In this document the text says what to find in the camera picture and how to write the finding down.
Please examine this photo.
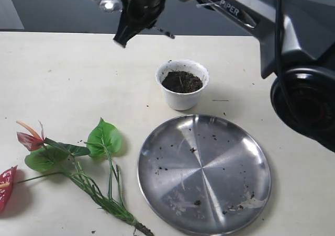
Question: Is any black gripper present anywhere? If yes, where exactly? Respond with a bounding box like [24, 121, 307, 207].
[113, 0, 166, 48]

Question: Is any artificial anthurium plant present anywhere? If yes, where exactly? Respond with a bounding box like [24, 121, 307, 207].
[16, 119, 153, 235]

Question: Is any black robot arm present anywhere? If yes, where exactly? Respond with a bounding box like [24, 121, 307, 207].
[114, 0, 334, 150]

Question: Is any white plastic flower pot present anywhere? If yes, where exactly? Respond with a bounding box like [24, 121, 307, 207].
[155, 60, 209, 111]

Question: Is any round steel plate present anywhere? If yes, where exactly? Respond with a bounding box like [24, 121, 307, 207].
[137, 115, 272, 235]

